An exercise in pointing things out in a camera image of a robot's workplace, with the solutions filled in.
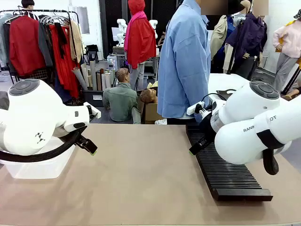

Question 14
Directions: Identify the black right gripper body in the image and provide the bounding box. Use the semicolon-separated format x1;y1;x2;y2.
195;105;217;142

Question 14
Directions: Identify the black slotted PCB rack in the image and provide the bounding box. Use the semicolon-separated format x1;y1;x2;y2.
185;124;274;202

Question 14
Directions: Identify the white side table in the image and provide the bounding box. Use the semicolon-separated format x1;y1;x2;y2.
207;73;253;101

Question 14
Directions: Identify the black roll bin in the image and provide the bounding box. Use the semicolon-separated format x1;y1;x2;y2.
82;89;104;108

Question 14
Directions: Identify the seated mannequin green jacket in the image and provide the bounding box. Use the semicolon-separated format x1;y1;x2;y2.
102;67;142;125

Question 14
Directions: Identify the brown cardboard box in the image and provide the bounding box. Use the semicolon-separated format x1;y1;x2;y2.
140;102;165;125

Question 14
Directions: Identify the clear plastic box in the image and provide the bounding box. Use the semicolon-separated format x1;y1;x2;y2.
0;137;76;180

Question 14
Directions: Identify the brown mannequin head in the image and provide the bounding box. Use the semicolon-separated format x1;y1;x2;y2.
139;88;158;105

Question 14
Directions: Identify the brown paper roll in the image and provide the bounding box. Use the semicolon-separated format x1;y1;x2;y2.
96;68;105;91

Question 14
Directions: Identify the grey paper roll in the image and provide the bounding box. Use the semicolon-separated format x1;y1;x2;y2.
71;66;88;91

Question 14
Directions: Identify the person torso blue shirt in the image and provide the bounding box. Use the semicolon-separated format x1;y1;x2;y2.
157;0;212;120

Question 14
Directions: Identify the tall beige paper roll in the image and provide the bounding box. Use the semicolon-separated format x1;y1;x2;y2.
89;60;98;91

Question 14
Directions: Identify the cream paper roll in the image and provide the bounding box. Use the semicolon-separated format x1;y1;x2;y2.
81;63;91;88

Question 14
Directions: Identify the red hanging dress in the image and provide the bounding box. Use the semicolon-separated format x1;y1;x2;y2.
48;23;80;99

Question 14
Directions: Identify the mannequin in beige coat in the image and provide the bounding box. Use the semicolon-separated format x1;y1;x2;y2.
209;13;236;74

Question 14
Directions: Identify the clear water bottle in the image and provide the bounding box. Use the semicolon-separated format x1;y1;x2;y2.
107;54;118;71

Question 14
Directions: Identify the black office chair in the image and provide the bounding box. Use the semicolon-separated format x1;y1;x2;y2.
85;44;100;65

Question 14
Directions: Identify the mannequin in purple jacket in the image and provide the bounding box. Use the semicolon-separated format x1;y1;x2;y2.
225;11;268;81

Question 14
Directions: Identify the beige hanging garment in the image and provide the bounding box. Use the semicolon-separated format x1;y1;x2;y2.
69;19;83;64

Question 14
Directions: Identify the mannequin in red hooded coat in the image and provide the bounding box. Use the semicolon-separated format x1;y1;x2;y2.
124;0;158;91

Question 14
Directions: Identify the black hanging scarf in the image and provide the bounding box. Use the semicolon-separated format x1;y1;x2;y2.
54;22;68;60

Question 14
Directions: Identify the dark grey hanging garment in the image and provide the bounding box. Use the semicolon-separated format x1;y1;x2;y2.
38;20;54;68

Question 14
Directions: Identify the mannequin in pink sweater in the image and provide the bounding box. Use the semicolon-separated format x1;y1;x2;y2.
272;9;301;93

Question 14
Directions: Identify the red hanging jacket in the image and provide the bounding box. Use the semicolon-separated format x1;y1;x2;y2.
8;15;47;76

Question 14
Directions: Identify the black hat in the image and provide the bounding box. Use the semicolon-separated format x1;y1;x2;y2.
227;0;246;15

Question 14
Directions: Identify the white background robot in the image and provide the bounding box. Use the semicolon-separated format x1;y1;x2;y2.
116;18;128;47

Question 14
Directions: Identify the light grey hanging garment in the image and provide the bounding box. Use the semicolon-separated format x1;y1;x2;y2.
0;13;12;69

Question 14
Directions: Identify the black metal clothes rack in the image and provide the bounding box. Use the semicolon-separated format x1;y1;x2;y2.
0;8;79;80

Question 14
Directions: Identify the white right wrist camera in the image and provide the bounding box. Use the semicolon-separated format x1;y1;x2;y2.
187;101;206;116

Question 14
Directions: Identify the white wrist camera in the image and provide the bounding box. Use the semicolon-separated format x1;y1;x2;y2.
83;101;102;120
187;101;206;116

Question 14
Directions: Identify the thin black camera cable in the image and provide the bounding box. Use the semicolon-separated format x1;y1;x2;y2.
201;93;228;105

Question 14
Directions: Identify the thick black left arm hose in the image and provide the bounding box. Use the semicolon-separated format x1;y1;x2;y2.
0;126;89;163

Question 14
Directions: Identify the thick black arm hose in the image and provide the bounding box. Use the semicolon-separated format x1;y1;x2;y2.
0;126;89;163
256;130;292;176

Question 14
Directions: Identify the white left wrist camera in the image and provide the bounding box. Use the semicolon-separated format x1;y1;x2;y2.
83;101;102;120

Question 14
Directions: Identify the thick black right arm hose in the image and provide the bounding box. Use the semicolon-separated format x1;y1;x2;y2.
256;130;292;176

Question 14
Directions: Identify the grey wall panel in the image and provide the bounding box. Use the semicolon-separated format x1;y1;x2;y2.
75;6;90;35

